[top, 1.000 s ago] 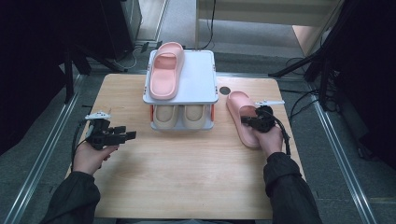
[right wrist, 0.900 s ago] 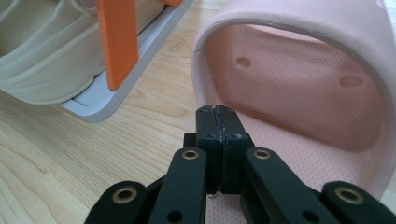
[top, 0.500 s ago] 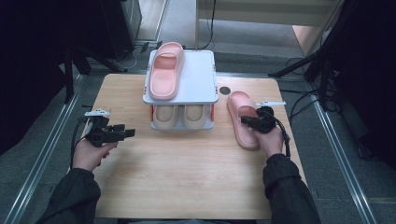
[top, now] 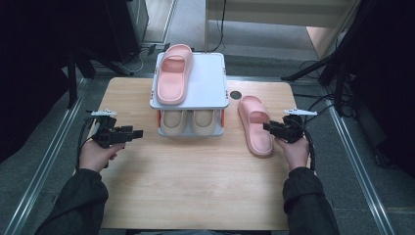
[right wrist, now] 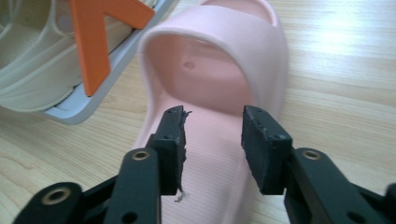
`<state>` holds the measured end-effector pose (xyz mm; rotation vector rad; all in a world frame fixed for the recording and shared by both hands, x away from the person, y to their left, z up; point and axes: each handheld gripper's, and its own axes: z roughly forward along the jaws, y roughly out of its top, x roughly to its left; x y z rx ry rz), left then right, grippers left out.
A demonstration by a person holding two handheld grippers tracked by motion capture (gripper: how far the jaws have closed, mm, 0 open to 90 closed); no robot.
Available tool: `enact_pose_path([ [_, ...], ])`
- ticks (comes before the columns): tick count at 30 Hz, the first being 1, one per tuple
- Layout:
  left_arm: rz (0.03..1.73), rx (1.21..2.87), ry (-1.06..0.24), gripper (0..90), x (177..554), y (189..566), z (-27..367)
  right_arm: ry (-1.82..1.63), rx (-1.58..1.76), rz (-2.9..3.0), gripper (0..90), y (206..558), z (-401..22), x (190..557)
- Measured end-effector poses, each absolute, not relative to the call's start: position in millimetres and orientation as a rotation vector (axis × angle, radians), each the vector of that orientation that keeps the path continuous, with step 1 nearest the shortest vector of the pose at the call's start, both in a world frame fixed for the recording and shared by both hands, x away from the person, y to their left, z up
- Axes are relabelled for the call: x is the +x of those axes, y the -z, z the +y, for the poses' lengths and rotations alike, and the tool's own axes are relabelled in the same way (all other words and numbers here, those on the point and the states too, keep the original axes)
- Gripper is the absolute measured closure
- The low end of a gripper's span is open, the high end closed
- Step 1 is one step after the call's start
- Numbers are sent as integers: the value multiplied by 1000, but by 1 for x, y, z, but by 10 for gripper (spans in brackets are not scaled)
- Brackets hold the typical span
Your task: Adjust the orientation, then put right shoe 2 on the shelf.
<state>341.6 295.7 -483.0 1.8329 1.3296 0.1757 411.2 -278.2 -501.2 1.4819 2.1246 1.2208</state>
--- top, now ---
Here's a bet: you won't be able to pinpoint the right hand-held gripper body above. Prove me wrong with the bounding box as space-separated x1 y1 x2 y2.
277 108 318 144

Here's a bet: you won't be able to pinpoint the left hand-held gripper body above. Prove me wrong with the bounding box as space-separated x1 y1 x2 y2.
90 110 127 150

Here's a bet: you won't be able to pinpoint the pink slide slipper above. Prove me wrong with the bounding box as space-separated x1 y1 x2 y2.
237 95 275 158
156 43 195 106

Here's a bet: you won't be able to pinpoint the cream perforated clog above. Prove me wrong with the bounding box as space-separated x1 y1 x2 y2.
160 110 189 137
190 110 216 137

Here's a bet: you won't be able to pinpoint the white two-tier shoe rack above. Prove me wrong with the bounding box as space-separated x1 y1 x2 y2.
149 52 230 137

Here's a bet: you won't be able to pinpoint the person's right hand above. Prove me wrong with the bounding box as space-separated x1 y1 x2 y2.
273 136 311 172

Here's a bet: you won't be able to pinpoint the person's left hand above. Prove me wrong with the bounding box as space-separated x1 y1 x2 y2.
78 140 126 174

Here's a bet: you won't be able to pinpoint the black tripod stand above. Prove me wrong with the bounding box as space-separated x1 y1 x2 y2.
281 0 363 116
65 45 135 111

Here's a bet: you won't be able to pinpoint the dark cabinet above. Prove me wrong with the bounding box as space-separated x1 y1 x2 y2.
104 0 150 65

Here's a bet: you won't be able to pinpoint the light wooden furniture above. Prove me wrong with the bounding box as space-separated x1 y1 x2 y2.
205 0 361 61

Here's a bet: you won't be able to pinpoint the right hand-held gripper cable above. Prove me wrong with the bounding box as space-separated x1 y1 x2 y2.
291 117 317 172

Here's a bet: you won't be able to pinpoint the hand-held gripper cable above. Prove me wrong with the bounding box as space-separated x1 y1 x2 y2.
74 111 100 171
291 117 317 172

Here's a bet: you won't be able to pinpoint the left hand-held gripper cable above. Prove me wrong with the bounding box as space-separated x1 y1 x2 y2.
74 111 100 171

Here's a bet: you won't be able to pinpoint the black floor cables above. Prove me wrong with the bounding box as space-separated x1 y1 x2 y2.
293 92 357 131

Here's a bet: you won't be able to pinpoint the metal floor rail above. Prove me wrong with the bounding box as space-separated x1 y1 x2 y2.
326 97 396 235
2 77 90 235

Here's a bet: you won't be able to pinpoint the white floor cable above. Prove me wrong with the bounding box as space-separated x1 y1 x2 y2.
119 48 145 74

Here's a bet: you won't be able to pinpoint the hanging black cable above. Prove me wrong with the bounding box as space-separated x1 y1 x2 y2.
208 0 228 53

